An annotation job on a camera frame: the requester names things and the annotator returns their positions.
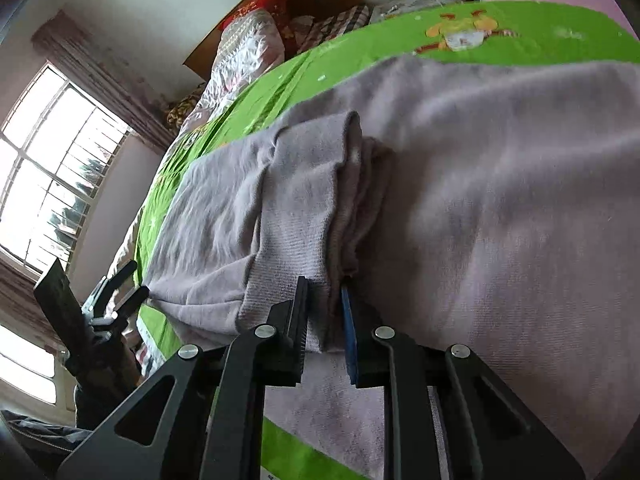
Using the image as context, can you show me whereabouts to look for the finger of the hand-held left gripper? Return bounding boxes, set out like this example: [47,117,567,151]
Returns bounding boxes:
[82,260,138,316]
[95,286,151,333]

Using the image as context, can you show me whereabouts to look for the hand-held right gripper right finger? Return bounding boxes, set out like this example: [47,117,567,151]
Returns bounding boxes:
[340,282,586,480]

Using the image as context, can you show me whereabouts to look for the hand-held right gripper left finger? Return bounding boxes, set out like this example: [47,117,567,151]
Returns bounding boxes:
[57,275,311,480]

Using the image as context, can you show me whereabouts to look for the lilac pants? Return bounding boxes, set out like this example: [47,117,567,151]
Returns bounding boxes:
[145,55,640,480]

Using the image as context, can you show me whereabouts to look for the brown patterned curtain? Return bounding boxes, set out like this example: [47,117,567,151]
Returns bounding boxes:
[0,257,66,353]
[31,10,176,156]

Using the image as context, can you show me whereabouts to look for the dark cloth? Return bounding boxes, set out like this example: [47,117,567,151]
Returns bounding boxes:
[0,409,81,461]

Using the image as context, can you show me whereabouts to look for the barred window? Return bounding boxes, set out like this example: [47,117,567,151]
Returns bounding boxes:
[0,62,133,273]

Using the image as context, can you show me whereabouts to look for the pale pink patterned quilt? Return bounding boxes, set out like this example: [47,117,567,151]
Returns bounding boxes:
[107,10,286,271]

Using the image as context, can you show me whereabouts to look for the green printed blanket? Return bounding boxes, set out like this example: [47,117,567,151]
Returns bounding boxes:
[132,0,640,480]

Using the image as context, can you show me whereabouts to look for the plaid bed sheet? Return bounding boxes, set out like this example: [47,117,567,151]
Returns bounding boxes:
[290,5,372,53]

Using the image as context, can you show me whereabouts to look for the red embroidered pillow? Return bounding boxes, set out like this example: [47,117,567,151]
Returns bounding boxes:
[220,0,291,31]

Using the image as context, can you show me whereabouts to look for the floral cloth covered nightstand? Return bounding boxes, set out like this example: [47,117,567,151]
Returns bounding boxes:
[370,0,473,23]

